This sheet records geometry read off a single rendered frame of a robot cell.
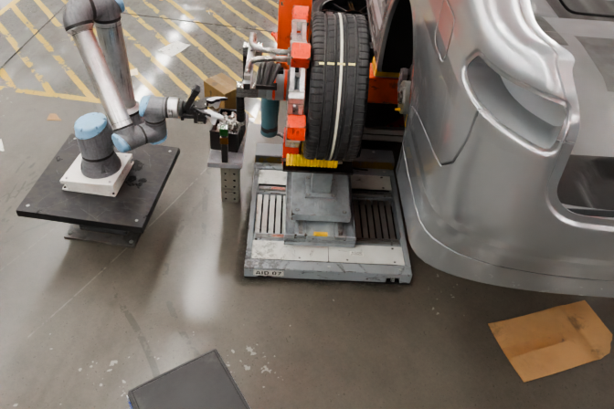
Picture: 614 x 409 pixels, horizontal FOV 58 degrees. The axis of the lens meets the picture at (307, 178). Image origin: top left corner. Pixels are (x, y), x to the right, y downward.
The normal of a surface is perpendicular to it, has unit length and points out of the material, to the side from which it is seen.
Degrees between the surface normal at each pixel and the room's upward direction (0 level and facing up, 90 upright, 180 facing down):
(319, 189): 90
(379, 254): 0
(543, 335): 1
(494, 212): 90
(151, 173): 0
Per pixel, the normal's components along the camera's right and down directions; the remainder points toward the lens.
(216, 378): 0.07, -0.74
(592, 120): 0.07, -0.44
